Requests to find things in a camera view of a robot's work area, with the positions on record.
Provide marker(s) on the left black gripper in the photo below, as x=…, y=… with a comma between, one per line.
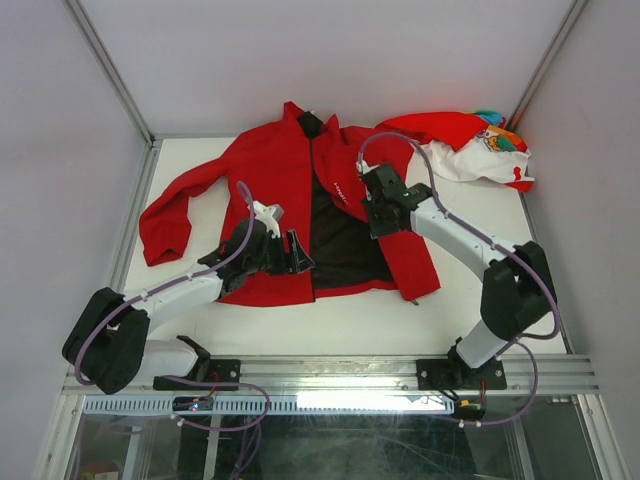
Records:
x=294, y=263

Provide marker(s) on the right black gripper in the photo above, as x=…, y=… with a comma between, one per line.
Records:
x=378, y=230

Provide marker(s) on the red zip jacket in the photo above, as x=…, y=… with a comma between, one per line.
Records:
x=308, y=167

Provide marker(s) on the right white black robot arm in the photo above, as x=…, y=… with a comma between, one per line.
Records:
x=517, y=289

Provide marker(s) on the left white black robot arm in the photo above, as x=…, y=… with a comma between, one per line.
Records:
x=110, y=346

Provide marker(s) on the red white printed garment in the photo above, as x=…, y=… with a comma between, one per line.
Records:
x=468, y=146

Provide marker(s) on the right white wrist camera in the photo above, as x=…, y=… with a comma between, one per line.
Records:
x=366, y=171

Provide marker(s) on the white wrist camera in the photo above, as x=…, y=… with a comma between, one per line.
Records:
x=269, y=215
x=366, y=171

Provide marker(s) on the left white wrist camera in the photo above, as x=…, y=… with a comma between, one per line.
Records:
x=269, y=215

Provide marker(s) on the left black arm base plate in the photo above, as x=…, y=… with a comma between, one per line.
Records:
x=217, y=373

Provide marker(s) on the slotted grey cable duct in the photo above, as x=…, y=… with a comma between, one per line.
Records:
x=305, y=403

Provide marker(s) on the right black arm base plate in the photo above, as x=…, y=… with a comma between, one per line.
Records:
x=445, y=374

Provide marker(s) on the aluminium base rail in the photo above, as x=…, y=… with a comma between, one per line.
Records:
x=557, y=374

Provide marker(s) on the left aluminium corner post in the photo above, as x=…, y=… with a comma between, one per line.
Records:
x=107, y=65

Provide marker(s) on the aluminium corner post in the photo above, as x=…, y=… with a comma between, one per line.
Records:
x=107, y=65
x=562, y=34

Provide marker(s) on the right aluminium corner post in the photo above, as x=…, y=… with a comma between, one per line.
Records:
x=562, y=34

